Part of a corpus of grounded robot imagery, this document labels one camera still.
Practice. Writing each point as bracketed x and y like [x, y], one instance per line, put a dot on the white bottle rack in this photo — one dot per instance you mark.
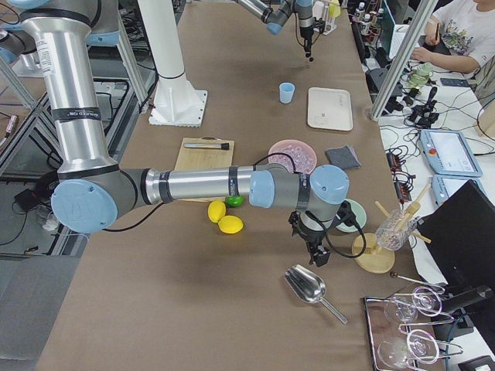
[325, 13]

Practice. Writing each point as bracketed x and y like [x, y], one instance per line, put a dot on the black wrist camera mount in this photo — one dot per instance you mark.
[346, 215]

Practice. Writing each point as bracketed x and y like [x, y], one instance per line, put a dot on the green lime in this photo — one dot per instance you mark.
[234, 201]

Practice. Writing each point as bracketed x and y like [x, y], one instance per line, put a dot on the wooden cutting board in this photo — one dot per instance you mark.
[204, 158]

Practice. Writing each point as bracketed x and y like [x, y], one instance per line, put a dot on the pink bowl of ice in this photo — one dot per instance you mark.
[294, 155]

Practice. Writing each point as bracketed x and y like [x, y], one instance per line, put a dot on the light green bowl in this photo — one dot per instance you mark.
[360, 214]

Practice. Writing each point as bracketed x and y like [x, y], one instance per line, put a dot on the grey folded cloth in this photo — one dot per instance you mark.
[344, 157]

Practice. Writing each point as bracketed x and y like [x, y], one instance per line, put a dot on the black monitor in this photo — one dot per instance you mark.
[461, 231]

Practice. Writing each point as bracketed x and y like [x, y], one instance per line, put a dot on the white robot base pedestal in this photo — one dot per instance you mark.
[176, 101]

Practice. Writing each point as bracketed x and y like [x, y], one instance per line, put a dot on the blue teach pendant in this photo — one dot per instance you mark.
[448, 153]

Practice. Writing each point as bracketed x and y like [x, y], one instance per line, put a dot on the wine glass tray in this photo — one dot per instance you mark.
[399, 329]

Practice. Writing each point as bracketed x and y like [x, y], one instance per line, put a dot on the round wooden rack base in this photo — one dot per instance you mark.
[374, 259]

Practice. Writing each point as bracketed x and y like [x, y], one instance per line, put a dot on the yellow lemon near board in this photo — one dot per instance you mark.
[216, 211]

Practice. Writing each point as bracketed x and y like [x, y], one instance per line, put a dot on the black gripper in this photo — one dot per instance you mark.
[305, 35]
[312, 234]

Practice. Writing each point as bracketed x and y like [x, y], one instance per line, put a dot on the steel ice scoop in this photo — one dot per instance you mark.
[311, 289]

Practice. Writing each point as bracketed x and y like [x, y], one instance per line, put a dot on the light blue cup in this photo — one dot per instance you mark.
[286, 92]

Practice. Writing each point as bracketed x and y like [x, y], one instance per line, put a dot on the steel muddler black tip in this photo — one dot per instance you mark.
[214, 146]

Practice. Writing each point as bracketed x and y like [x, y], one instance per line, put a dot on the yellow lemon outer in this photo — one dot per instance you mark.
[230, 224]

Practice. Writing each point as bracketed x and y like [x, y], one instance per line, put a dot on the cream rabbit tray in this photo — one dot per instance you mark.
[329, 109]

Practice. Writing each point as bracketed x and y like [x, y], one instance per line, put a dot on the clear glass on rack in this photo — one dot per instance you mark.
[390, 236]

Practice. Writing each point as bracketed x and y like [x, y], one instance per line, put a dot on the person in white shirt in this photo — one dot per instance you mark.
[467, 30]

